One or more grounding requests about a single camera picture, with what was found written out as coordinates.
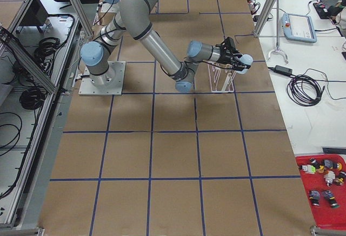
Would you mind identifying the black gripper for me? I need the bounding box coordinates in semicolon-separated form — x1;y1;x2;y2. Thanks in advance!
217;37;242;70

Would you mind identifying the light blue cup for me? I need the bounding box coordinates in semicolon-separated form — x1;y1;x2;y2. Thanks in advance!
237;54;253;74

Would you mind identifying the reacher grabber tool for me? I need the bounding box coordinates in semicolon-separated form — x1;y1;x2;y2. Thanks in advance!
268;0;289;64

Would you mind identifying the black power adapter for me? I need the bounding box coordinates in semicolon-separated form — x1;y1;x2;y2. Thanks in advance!
274;65;292;77

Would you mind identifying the blue teach pendant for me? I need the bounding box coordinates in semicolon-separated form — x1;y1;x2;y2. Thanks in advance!
281;13;317;43

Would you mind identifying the red parts tray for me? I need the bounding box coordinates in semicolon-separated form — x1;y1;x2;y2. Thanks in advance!
296;154;345;230

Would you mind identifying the white wire cup rack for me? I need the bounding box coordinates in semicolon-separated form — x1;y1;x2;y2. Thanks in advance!
207;61;236;93

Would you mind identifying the coiled black cable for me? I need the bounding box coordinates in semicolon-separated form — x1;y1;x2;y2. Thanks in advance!
286;68;329;107

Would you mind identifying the aluminium frame post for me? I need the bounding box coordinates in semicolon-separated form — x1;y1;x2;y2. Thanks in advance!
254;0;276;37

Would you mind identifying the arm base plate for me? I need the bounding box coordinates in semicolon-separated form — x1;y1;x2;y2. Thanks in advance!
79;61;126;96

